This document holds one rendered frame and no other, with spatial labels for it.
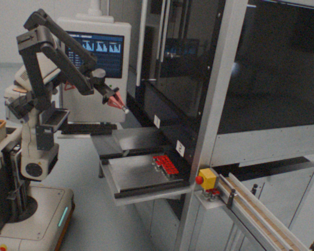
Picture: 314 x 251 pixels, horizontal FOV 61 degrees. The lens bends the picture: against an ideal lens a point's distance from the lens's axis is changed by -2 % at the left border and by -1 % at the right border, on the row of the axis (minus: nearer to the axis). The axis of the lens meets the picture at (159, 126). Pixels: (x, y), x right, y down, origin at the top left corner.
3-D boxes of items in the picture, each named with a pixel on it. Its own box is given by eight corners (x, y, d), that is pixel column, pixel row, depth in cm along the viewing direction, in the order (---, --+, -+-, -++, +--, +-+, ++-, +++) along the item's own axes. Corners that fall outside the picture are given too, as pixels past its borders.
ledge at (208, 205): (215, 189, 145) (216, 187, 145) (229, 206, 135) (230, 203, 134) (193, 194, 140) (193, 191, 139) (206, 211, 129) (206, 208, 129)
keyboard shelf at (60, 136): (118, 122, 223) (118, 119, 221) (121, 139, 198) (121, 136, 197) (61, 122, 211) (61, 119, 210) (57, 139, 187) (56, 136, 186)
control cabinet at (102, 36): (122, 113, 235) (129, 17, 200) (125, 123, 218) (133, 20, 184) (61, 112, 222) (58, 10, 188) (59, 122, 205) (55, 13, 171)
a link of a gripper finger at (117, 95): (128, 100, 137) (115, 88, 138) (118, 107, 133) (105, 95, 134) (126, 107, 142) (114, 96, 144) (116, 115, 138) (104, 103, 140)
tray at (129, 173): (163, 157, 164) (164, 153, 163) (182, 184, 143) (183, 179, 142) (107, 164, 151) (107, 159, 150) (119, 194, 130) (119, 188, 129)
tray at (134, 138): (158, 130, 196) (158, 126, 195) (173, 149, 175) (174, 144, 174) (111, 134, 183) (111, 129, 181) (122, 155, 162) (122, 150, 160)
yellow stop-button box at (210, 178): (209, 179, 137) (212, 167, 134) (216, 188, 131) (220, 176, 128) (196, 181, 134) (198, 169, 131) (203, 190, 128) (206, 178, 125)
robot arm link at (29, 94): (23, 95, 132) (25, 104, 130) (39, 84, 129) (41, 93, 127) (37, 101, 140) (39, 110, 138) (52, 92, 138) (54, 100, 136)
